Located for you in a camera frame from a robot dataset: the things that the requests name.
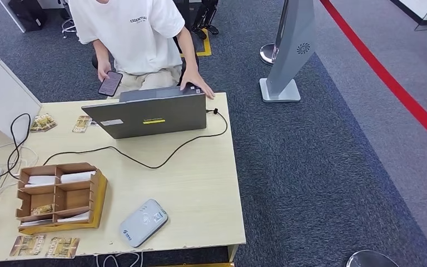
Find chrome round base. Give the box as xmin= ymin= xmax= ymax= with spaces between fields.
xmin=345 ymin=250 xmax=400 ymax=267

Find chrome stanchion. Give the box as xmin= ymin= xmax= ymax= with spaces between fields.
xmin=259 ymin=0 xmax=291 ymax=66

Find black bag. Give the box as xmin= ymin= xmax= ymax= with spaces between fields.
xmin=7 ymin=0 xmax=48 ymax=32

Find black power cable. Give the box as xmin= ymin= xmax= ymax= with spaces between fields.
xmin=0 ymin=107 xmax=229 ymax=192

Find person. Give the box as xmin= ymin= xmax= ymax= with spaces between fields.
xmin=68 ymin=0 xmax=216 ymax=100

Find person's right hand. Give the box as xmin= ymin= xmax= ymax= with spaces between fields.
xmin=97 ymin=58 xmax=114 ymax=81

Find yellow floor tape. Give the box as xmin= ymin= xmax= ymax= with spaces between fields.
xmin=180 ymin=28 xmax=212 ymax=58

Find looped white cable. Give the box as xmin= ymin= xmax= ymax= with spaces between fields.
xmin=95 ymin=252 xmax=143 ymax=267

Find chrome chair base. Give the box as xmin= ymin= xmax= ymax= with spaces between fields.
xmin=60 ymin=18 xmax=77 ymax=39

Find black office chair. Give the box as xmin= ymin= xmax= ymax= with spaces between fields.
xmin=91 ymin=0 xmax=200 ymax=86

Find thin white cable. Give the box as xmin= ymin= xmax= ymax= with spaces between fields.
xmin=0 ymin=141 xmax=39 ymax=192

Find person's left hand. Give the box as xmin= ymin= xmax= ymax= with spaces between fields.
xmin=179 ymin=69 xmax=216 ymax=100

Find white card stack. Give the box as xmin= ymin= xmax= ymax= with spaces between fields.
xmin=24 ymin=175 xmax=57 ymax=188
xmin=60 ymin=171 xmax=96 ymax=184

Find gold room key card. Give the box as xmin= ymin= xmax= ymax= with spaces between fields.
xmin=72 ymin=115 xmax=93 ymax=134
xmin=31 ymin=204 xmax=55 ymax=216
xmin=29 ymin=116 xmax=51 ymax=134
xmin=45 ymin=236 xmax=81 ymax=259
xmin=36 ymin=113 xmax=58 ymax=130
xmin=9 ymin=234 xmax=47 ymax=258

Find grey laptop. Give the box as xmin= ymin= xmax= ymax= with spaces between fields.
xmin=81 ymin=85 xmax=207 ymax=140

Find red floor tape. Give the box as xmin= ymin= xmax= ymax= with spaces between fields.
xmin=319 ymin=0 xmax=427 ymax=152

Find wooden card organizer box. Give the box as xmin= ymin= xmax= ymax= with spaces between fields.
xmin=16 ymin=162 xmax=108 ymax=236

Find grey card reader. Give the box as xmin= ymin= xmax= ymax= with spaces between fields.
xmin=119 ymin=199 xmax=169 ymax=248

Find swirl logo kiosk stand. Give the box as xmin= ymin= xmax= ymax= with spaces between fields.
xmin=259 ymin=0 xmax=316 ymax=103

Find black smartphone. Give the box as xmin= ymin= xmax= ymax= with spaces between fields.
xmin=98 ymin=71 xmax=123 ymax=97

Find white cabinet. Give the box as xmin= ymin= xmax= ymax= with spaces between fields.
xmin=0 ymin=55 xmax=42 ymax=139

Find black robot legs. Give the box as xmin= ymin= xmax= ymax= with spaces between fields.
xmin=191 ymin=0 xmax=220 ymax=41

